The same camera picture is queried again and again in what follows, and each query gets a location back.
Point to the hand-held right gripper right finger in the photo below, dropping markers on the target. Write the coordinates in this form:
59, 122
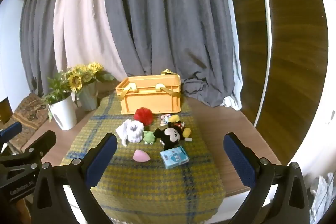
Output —
240, 161

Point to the black mouse plush toy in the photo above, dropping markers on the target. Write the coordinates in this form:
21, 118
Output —
169, 136

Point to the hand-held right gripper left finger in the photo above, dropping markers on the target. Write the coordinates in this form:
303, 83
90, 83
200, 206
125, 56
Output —
101, 158

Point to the grey vase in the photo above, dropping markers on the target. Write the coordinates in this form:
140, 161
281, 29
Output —
88, 98

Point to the sunflower bouquet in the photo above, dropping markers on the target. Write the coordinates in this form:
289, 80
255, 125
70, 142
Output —
78, 77

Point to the yellow plastic basket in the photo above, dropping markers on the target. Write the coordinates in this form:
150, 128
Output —
149, 103

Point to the white crumpled cloth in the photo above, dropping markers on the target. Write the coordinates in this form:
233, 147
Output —
324, 192

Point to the red mesh bath pouf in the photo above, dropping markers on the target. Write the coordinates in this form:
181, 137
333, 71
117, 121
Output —
143, 116

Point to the yellow plaid blanket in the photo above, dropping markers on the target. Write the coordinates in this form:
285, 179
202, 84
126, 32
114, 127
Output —
147, 187

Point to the pale pink curtain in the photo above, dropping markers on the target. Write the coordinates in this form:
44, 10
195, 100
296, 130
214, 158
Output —
78, 29

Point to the white sheer curtain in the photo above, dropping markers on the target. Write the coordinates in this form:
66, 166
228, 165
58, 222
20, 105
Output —
235, 82

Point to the small patterned pouch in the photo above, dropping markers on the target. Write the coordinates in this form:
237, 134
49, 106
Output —
164, 120

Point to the brown patterned cushion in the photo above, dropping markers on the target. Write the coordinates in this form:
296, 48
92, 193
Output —
30, 113

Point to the white towel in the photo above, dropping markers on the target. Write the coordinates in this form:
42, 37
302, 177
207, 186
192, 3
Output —
134, 132

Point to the wooden door panel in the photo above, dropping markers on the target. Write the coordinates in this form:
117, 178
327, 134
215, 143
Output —
294, 43

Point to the green frog toy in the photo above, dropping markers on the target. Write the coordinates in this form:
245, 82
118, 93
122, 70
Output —
149, 138

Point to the grey curtain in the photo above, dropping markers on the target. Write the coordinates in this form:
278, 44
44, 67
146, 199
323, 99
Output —
157, 16

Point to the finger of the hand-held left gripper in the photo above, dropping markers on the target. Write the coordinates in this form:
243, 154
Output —
39, 145
10, 130

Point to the green leafy plant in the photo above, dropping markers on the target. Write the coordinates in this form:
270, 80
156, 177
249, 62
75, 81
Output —
56, 87

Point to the pink makeup sponge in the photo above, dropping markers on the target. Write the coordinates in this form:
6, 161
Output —
140, 155

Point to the blue tissue pack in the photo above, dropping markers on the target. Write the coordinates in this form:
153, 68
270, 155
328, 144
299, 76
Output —
174, 157

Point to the white vase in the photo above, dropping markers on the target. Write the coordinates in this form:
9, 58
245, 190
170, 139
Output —
64, 115

